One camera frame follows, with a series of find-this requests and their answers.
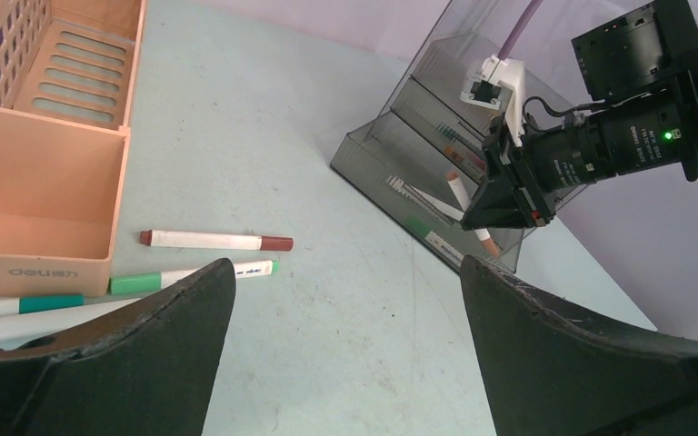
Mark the orange plastic file organizer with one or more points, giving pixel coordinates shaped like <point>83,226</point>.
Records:
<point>67,77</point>

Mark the white marker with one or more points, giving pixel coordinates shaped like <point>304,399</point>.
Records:
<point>440,210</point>

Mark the clear plastic drawer cabinet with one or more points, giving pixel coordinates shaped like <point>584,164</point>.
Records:
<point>424,114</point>

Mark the brown cap marker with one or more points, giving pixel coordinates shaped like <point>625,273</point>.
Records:
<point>464,199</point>
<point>215,241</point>

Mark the red marker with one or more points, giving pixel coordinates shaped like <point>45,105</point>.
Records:
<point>471,160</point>

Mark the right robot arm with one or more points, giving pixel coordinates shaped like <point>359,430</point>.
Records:
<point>641,72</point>

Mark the teal cap marker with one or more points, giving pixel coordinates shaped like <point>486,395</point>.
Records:
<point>23,305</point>

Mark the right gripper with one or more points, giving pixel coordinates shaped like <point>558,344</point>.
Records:
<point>511,196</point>

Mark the purple cap marker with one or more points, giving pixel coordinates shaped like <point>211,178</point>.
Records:
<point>42,323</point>

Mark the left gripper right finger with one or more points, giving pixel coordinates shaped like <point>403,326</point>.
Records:
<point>553,367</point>

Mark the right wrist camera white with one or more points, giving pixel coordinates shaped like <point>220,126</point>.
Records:
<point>498,85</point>

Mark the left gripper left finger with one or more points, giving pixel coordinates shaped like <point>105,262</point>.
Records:
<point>145,369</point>

